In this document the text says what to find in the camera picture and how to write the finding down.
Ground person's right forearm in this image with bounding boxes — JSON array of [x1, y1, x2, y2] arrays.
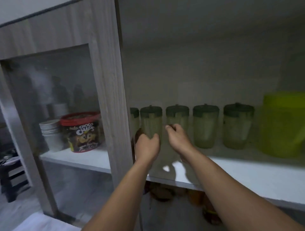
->
[[181, 147, 305, 231]]

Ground clear jar with green lid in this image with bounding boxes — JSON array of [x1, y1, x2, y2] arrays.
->
[[166, 104, 190, 134], [130, 108, 140, 139], [193, 104, 220, 149], [223, 102, 255, 150], [140, 106, 163, 141]]

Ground wooden kitchen cabinet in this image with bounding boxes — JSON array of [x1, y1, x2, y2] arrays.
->
[[0, 0, 305, 231]]

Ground person's left hand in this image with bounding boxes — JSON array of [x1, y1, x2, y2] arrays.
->
[[135, 128, 161, 165]]

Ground white cabinet shelf board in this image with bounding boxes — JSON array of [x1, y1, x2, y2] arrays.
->
[[39, 142, 305, 211]]

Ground person's left forearm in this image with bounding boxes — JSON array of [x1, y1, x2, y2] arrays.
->
[[81, 159, 160, 231]]

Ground wood framed glass cabinet door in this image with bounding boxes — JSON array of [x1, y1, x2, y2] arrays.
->
[[0, 0, 134, 223]]

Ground brown packets under shelf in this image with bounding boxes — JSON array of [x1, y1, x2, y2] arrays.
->
[[147, 183, 223, 226]]

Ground stack of white cups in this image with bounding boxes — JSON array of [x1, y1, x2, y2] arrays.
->
[[39, 119, 65, 152]]

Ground cereal tub with red lid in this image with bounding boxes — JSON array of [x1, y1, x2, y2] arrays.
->
[[60, 112, 105, 153]]

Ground person's right hand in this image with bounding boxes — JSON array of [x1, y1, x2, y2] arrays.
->
[[165, 123, 197, 163]]

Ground large lime green plastic container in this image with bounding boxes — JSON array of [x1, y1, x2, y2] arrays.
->
[[258, 92, 305, 158]]

